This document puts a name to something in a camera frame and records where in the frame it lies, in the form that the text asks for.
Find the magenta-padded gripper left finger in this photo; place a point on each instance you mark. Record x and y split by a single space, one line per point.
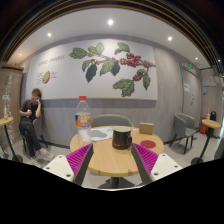
58 166

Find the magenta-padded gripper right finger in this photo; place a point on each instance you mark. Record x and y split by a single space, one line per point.
165 166

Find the clear red-capped water bottle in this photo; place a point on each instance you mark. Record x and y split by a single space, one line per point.
83 123

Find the flat round red coaster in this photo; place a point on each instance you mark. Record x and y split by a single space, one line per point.
148 144

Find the small brown cardboard box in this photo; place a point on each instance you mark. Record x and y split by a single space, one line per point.
146 128

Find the grey upholstered chair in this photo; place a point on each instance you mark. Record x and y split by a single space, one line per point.
111 120
38 128

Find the grey armchair with black legs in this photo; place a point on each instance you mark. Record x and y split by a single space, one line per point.
181 125

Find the dark glazed mug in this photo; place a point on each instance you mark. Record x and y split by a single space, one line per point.
121 139

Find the person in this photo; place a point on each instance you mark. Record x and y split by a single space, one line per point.
28 123

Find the red bin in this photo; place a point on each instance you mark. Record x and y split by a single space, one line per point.
203 127

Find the round wooden side table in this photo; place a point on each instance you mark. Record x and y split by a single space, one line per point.
211 124
6 121

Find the grey door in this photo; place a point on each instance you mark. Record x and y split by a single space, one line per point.
191 103

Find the green exit sign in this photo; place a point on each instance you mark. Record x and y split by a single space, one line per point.
190 65

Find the round ceiling lights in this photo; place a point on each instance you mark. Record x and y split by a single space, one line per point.
110 22

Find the coffee plant wall mural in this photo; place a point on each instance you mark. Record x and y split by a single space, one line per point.
66 80

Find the wall notice board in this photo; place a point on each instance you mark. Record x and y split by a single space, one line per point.
210 78

